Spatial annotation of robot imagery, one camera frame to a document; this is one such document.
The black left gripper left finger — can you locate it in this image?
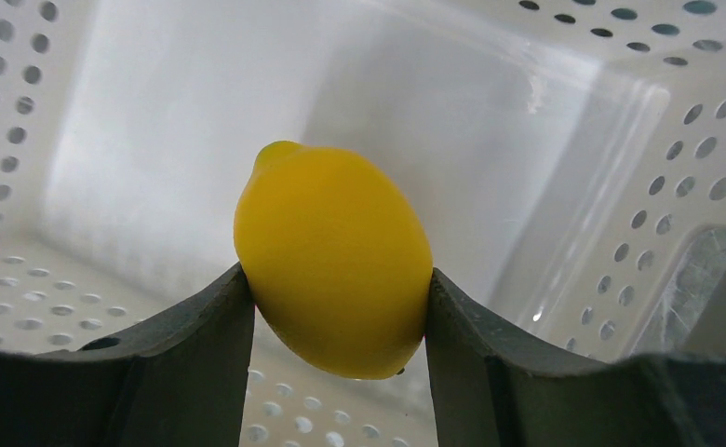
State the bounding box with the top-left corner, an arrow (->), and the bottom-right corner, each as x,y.
35,264 -> 254,446

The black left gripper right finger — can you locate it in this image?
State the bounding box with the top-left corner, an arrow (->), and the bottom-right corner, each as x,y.
424,268 -> 648,447

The yellow lemon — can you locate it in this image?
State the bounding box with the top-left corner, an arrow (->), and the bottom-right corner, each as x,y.
234,141 -> 433,380

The white perforated plastic basket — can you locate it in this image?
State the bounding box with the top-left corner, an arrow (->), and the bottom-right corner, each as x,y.
0,1 -> 726,446

